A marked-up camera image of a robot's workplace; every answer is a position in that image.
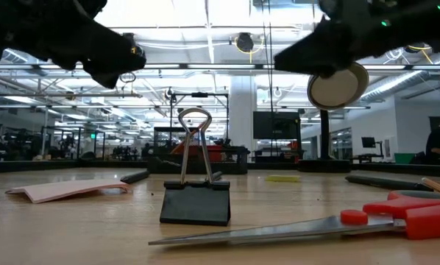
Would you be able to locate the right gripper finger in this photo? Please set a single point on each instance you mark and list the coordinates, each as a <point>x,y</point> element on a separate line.
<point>330,71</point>
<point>308,59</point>

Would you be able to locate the black pen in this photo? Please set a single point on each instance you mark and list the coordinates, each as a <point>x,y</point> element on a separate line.
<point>217,174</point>
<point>389,183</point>
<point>133,177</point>

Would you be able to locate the black bag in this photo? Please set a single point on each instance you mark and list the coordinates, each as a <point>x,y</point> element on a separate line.
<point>418,159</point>

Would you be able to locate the small black monitor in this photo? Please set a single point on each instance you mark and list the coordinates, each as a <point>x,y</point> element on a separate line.
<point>368,142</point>

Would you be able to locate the person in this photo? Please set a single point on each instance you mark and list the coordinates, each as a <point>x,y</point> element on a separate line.
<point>439,143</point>

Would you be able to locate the yellow sticky note pad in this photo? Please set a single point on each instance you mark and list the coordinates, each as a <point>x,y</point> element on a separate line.
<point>282,178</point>

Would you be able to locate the black desk lamp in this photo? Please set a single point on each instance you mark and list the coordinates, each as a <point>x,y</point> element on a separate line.
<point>337,90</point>

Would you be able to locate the large black binder clip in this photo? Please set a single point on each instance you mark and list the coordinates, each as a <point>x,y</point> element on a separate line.
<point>194,202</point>

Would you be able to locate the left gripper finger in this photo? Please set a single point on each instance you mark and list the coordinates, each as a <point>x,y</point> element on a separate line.
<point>124,55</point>
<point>102,79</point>

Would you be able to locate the pink eraser block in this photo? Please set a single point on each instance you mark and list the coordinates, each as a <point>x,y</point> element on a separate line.
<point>58,189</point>

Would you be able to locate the large black monitor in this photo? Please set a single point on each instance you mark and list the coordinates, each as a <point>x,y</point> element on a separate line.
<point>275,125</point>

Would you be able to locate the black mesh desk organizer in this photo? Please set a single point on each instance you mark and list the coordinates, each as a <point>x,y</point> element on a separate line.
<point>238,162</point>

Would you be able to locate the red background box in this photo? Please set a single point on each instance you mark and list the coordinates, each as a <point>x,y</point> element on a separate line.
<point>216,152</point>

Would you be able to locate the green bin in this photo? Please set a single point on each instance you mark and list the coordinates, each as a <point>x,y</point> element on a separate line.
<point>402,158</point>

